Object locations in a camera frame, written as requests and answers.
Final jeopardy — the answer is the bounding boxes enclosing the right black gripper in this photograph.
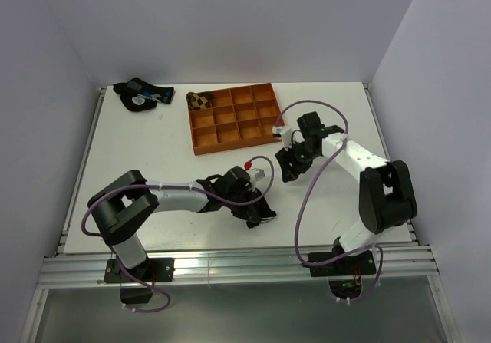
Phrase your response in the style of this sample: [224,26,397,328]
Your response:
[275,140,318,183]

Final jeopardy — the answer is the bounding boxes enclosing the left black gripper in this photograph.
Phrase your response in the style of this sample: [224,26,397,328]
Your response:
[224,186,260,223]

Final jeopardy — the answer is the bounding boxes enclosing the black white striped sock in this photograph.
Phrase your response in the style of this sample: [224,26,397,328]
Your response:
[246,211,277,229]

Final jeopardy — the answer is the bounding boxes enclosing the orange compartment tray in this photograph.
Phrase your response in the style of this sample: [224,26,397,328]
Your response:
[187,83,281,156]

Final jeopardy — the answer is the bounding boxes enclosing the brown yellow argyle sock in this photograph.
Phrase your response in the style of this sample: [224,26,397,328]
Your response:
[186,92,213,111]

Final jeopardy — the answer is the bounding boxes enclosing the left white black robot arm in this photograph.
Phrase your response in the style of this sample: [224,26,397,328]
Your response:
[83,166,276,281]

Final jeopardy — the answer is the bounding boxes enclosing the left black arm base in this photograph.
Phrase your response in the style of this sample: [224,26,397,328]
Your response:
[104,257,174,284]

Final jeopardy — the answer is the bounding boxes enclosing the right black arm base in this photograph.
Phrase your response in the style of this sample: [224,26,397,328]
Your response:
[309,251,377,278]

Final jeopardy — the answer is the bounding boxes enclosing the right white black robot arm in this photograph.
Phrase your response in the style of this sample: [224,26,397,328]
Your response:
[272,112,417,274]

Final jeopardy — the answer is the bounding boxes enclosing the black blue sock pile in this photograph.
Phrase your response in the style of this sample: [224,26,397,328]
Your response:
[113,78,175,113]

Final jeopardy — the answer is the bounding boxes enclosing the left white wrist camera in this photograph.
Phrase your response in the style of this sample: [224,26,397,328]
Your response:
[244,161,265,183]

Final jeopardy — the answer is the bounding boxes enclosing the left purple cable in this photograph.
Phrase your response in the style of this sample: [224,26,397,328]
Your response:
[80,155,275,315]

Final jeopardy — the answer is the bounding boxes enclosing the purple cable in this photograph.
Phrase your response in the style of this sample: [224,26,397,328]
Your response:
[80,155,275,315]
[274,99,384,302]

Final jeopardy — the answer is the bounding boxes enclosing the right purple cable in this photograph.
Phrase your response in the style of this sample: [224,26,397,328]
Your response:
[274,99,384,302]

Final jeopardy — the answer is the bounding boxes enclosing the aluminium front rail frame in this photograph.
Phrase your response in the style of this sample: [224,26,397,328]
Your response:
[36,243,440,289]

